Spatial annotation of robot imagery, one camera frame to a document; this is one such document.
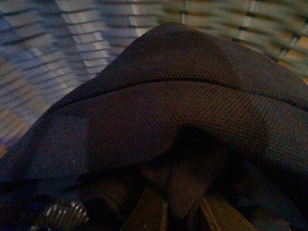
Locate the white woven laundry basket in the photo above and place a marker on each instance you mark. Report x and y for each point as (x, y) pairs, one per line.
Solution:
(49, 47)

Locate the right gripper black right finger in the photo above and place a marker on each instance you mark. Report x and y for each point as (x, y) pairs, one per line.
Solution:
(216, 214)

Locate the dark navy knit garment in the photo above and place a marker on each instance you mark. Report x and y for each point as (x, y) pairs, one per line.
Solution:
(184, 113)

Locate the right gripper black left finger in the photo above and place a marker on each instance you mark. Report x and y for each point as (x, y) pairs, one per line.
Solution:
(150, 214)

